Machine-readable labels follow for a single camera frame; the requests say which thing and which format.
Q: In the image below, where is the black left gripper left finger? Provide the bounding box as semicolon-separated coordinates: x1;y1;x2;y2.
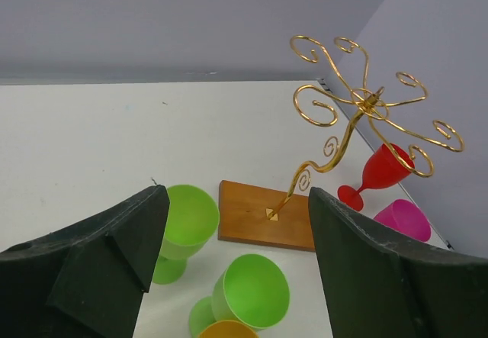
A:
1;185;169;337

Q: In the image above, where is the green wine glass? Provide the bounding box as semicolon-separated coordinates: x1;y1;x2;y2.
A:
152;185;220;285
188;253;291;337

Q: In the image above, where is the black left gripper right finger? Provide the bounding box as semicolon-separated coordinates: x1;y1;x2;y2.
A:
308;187;487;337

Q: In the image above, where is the orange wine glass front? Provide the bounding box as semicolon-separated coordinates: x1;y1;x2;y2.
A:
197;320;259;338

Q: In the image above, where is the red plastic wine glass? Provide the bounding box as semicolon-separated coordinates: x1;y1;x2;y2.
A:
337;144;410;211

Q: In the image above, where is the pink plastic wine glass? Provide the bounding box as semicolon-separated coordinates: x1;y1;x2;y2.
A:
374;199;432;242

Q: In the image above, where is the gold wire wine glass rack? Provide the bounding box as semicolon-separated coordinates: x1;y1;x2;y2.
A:
218;34;465;252

